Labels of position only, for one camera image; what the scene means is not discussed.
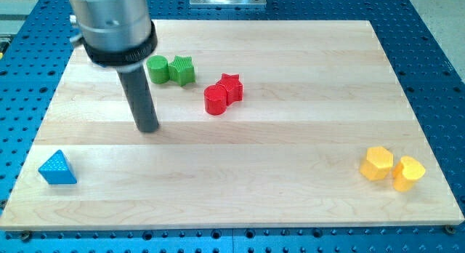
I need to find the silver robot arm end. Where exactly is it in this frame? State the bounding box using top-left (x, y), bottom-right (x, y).
top-left (69, 0), bottom-right (158, 73)

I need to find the blue triangle block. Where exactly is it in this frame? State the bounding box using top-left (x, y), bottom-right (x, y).
top-left (38, 150), bottom-right (78, 185)

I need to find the wooden board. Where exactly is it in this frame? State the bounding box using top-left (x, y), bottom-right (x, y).
top-left (1, 20), bottom-right (464, 230)

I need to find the red cylinder block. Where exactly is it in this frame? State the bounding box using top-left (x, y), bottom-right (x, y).
top-left (203, 85), bottom-right (227, 116)

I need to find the red star block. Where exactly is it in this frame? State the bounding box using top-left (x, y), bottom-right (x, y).
top-left (217, 73), bottom-right (243, 105)

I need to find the green star block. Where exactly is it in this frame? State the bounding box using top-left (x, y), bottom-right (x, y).
top-left (168, 55), bottom-right (195, 87)

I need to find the green cylinder block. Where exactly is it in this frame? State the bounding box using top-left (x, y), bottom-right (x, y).
top-left (146, 55), bottom-right (169, 84)

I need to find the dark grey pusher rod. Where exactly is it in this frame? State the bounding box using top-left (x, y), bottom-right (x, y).
top-left (117, 65), bottom-right (159, 132)

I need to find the yellow hexagon block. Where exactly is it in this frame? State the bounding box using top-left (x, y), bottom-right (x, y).
top-left (359, 146), bottom-right (394, 181)

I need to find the yellow heart block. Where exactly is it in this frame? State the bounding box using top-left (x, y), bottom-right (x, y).
top-left (392, 156), bottom-right (426, 192)

